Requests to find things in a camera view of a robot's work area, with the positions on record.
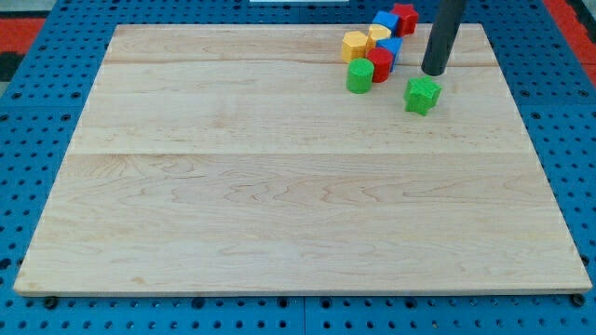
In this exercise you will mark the dark grey cylindrical pointer rod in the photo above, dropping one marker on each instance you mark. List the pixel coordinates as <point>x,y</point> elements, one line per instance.
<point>443,33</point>

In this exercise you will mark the light wooden board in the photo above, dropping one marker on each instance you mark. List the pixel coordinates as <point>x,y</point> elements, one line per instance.
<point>231,160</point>

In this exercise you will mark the yellow hexagon block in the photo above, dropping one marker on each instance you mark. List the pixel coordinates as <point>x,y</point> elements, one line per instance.
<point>354,46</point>

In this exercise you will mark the green cylinder block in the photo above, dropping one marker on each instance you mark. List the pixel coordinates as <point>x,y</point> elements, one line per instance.
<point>359,78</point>

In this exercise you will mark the blue cube block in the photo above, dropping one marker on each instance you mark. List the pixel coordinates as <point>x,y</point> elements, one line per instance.
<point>387,19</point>

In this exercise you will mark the green star block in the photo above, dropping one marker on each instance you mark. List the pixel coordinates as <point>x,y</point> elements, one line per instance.
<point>421,95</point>

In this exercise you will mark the yellow rounded block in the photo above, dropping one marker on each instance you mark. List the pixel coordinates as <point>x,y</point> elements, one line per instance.
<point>377,32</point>

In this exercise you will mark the red cylinder block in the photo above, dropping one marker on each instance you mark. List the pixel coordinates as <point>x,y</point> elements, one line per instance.
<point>382,60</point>

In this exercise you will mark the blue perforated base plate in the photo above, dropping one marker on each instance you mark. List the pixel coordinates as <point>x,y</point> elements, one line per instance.
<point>42,102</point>

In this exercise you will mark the blue triangular block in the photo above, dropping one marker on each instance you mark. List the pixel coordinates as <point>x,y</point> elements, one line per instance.
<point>393,45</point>

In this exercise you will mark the red star block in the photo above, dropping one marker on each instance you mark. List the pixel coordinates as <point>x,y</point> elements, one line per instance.
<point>408,18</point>

